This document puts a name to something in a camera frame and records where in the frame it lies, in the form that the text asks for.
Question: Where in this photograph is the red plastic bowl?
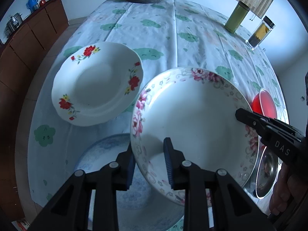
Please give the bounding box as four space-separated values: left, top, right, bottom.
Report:
251 88 277 118

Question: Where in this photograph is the stainless steel bowl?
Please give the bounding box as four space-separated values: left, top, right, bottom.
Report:
245 145 279 199

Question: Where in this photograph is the pink floral rim plate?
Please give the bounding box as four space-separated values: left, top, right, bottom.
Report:
131 67 259 205

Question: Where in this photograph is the red flower white plate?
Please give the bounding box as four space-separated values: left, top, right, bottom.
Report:
51 42 144 127

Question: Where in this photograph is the person's right hand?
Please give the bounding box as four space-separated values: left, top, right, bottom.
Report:
269 163 307 215

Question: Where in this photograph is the blue pattern white plate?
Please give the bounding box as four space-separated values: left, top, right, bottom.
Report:
75 134 184 231

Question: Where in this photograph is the clear tea bottle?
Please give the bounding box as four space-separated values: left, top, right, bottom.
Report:
245 16 275 50

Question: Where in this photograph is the green thermos bottle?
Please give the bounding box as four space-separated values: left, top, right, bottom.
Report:
224 1 250 33

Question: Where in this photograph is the cloud pattern tablecloth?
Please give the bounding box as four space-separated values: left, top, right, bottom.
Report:
28 0 288 206

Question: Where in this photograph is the brown wooden sideboard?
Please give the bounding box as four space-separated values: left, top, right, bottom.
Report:
0 0 68 221

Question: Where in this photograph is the steel cooking pot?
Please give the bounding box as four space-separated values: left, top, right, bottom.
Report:
4 13 23 37

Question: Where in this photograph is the red round ornament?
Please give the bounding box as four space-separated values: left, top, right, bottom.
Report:
39 0 46 6

